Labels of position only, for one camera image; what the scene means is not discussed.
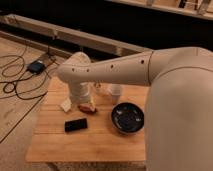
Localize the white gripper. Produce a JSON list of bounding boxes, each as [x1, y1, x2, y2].
[[68, 83, 91, 104]]

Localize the clear plastic bottle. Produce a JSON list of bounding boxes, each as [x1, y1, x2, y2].
[[94, 82, 101, 94]]

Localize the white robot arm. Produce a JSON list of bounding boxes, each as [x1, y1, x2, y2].
[[57, 47, 213, 171]]

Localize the brown sausage toy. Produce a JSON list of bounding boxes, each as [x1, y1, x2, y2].
[[78, 104, 97, 114]]

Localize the beige sponge block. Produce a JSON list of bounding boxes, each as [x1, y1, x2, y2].
[[60, 98, 71, 113]]

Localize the black smartphone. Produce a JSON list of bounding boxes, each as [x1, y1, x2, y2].
[[64, 118, 87, 132]]

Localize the white paper cup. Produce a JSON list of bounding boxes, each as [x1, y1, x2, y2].
[[108, 84, 123, 105]]

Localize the wooden table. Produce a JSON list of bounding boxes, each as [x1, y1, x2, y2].
[[26, 78, 145, 164]]

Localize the blue power adapter box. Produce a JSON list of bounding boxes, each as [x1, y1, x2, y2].
[[27, 61, 45, 74]]

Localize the dark bowl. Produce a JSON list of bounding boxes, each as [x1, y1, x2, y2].
[[111, 102, 144, 134]]

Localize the black floor cable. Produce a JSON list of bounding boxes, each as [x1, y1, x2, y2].
[[0, 44, 78, 144]]

